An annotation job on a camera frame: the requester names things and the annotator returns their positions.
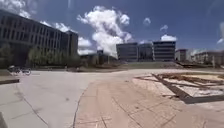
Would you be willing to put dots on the parked bicycles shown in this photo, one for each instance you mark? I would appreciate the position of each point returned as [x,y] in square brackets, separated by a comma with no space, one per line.
[19,70]

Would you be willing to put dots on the grey multi-storey building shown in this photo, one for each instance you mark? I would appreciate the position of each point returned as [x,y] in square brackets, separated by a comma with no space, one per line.
[146,51]

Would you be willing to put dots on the row of trees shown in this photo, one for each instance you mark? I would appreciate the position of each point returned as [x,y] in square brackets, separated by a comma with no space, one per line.
[50,56]

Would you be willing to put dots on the pale paved plaza ground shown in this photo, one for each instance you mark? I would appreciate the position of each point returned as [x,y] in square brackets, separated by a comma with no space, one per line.
[60,96]

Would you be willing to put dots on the small distant building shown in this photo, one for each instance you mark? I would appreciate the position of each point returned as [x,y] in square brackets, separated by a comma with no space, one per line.
[181,55]

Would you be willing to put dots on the low dark kerb ledge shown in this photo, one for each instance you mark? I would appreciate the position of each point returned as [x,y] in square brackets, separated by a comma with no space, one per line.
[8,80]

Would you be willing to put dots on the low pale building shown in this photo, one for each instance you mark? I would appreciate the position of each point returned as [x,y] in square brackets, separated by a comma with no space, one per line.
[208,57]

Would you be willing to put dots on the large dark glass building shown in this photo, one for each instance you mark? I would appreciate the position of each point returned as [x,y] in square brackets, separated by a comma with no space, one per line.
[30,35]

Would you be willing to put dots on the dark framed paving inlay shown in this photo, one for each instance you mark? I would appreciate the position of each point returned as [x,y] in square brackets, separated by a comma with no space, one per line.
[186,85]

